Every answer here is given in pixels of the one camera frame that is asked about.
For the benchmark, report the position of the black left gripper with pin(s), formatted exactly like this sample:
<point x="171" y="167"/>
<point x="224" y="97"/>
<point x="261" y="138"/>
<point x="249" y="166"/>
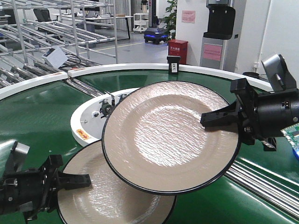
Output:
<point x="35" y="190"/>

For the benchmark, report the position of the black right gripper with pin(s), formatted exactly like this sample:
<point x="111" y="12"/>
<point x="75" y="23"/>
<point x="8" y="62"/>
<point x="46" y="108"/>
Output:
<point x="261" y="116"/>

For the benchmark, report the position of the beige plate with black rim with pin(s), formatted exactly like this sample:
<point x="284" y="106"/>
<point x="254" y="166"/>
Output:
<point x="154" y="140"/>

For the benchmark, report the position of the black trash bin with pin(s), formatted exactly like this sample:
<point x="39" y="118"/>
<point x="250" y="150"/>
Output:
<point x="251" y="74"/>

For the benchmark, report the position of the green circuit board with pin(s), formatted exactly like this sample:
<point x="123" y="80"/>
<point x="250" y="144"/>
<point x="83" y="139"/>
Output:
<point x="291" y="133"/>

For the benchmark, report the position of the black sensor box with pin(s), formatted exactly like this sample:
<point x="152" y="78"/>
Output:
<point x="173" y="62"/>

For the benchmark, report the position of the black bearing left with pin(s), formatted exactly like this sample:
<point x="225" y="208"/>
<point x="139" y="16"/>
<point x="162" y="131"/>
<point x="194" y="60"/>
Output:
<point x="105" y="109"/>

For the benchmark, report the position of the black bearing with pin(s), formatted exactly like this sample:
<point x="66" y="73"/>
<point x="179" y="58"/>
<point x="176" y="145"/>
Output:
<point x="121" y="97"/>
<point x="105" y="109"/>

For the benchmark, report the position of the red fire box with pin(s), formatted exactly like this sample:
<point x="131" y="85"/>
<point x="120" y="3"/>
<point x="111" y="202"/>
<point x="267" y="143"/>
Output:
<point x="178" y="48"/>

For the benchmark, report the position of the rear chrome rollers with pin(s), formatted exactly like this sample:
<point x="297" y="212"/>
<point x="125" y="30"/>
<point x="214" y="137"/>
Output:
<point x="83" y="87"/>

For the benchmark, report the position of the chrome conveyor rollers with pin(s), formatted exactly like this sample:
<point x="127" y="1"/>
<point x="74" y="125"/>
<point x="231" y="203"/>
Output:
<point x="275" y="189"/>

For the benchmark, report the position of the black water dispenser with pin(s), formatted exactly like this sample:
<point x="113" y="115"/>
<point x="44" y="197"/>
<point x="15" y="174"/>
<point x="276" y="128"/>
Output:
<point x="220" y="26"/>

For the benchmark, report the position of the black bearing right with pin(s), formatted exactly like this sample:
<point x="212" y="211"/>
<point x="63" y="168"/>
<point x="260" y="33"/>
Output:
<point x="121" y="97"/>

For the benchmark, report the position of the green potted plant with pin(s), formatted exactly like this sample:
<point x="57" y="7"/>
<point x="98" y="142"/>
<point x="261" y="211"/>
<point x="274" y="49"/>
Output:
<point x="170" y="19"/>

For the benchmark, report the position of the blue lit mobile robot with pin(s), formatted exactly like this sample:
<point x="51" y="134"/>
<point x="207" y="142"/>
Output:
<point x="156" y="35"/>

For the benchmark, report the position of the white power box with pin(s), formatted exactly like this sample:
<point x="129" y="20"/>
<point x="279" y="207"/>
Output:
<point x="55" y="57"/>

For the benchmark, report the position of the white rolling cart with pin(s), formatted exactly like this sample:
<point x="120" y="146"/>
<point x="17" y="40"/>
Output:
<point x="141" y="22"/>

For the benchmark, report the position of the metal roller rack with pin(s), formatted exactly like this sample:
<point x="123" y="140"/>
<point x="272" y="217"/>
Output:
<point x="40" y="36"/>

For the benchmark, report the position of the office desk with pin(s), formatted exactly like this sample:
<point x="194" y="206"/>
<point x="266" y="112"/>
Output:
<point x="122" y="22"/>

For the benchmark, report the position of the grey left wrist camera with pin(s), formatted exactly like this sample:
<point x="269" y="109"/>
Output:
<point x="16" y="158"/>

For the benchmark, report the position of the white inner ring guard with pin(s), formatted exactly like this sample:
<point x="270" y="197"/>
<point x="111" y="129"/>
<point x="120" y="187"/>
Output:
<point x="87" y="129"/>

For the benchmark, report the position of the pink wall notice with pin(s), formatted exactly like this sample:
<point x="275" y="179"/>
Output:
<point x="188" y="16"/>

